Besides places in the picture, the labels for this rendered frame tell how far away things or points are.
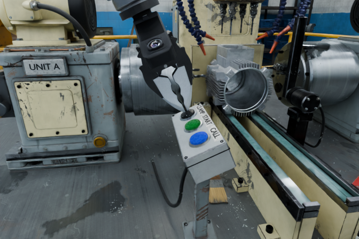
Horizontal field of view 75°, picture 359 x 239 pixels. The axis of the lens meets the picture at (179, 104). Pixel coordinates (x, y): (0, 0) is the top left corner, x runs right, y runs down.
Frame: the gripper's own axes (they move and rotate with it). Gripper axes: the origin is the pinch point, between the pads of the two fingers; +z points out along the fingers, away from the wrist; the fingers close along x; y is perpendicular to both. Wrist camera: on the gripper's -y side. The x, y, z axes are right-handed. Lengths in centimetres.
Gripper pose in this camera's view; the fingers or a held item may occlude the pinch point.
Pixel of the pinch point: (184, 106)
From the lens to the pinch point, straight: 45.6
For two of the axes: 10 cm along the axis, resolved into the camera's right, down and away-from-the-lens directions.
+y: -1.4, -3.4, 9.3
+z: 3.9, 8.4, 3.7
